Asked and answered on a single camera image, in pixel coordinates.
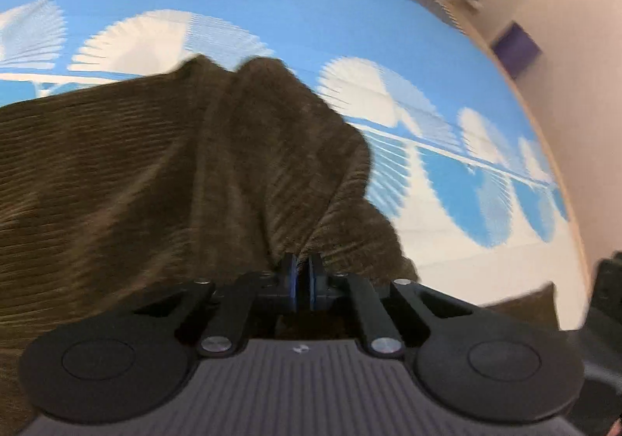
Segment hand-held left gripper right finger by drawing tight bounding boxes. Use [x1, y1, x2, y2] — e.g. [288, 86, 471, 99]
[307, 252, 479, 359]

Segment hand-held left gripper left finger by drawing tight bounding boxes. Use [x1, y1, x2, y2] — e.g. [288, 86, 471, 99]
[132, 252, 298, 359]

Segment brown corduroy pants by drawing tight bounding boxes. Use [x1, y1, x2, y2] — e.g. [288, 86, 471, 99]
[0, 54, 557, 436]

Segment blue white printed bed sheet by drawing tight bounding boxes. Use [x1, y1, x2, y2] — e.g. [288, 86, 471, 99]
[0, 0, 591, 331]

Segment purple box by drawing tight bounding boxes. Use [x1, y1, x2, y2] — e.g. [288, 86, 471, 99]
[491, 22, 543, 78]

